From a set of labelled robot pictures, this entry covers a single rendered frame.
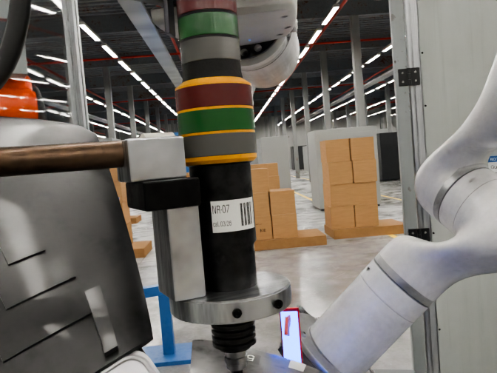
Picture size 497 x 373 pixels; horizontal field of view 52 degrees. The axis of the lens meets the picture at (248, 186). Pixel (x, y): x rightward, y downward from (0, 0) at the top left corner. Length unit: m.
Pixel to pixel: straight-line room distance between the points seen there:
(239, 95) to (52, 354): 0.16
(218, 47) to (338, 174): 8.08
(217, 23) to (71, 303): 0.17
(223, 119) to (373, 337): 0.68
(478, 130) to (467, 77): 1.33
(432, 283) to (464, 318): 1.36
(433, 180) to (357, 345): 0.30
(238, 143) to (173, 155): 0.04
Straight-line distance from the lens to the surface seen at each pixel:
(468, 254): 0.84
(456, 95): 2.14
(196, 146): 0.27
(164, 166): 0.26
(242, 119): 0.28
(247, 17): 0.36
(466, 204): 0.86
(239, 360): 0.31
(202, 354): 0.55
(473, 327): 2.26
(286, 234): 7.88
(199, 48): 0.28
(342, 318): 0.90
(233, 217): 0.28
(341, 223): 8.43
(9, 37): 0.27
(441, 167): 0.89
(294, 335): 0.67
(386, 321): 0.89
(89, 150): 0.26
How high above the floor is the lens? 1.38
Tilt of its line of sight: 3 degrees down
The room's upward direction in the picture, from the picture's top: 5 degrees counter-clockwise
